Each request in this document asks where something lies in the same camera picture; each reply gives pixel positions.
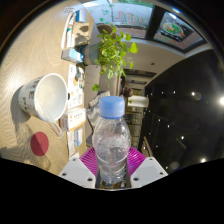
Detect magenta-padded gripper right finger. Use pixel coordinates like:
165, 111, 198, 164
124, 146, 169, 189

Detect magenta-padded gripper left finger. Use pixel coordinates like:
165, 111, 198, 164
57, 146, 101, 190

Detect clear water bottle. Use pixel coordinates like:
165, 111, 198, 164
91, 95, 132, 185

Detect white paper leaflets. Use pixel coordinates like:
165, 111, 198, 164
66, 130, 77, 158

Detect small blue and white pack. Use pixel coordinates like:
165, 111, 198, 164
73, 126, 84, 148

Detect white and orange tissue box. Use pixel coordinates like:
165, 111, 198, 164
59, 107, 87, 133

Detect grey chevron cushion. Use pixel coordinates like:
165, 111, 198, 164
87, 94, 105, 129

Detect flat round red coaster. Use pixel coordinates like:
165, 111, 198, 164
29, 131, 50, 158

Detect white round column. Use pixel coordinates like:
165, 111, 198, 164
128, 95, 150, 109

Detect person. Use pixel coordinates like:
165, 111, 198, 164
119, 75, 134, 99

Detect white printed mug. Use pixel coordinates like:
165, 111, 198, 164
17, 72, 70, 123

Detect colourful printed leaflet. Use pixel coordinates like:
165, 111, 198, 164
67, 63, 86, 109

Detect grey curved sofa bench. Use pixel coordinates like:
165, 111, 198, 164
83, 63, 124, 149

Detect group of ceiling lights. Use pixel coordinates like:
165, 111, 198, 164
159, 86, 224, 164

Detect light blue tissue pack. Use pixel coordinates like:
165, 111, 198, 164
61, 46, 84, 64

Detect green potted plant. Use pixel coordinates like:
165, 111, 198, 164
83, 25, 140, 93

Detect brown wooden stand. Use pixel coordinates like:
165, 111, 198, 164
71, 21, 92, 48

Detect window with painted decals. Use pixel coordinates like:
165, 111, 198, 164
83, 0, 208, 54

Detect small blue box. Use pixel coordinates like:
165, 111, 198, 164
74, 9, 88, 24

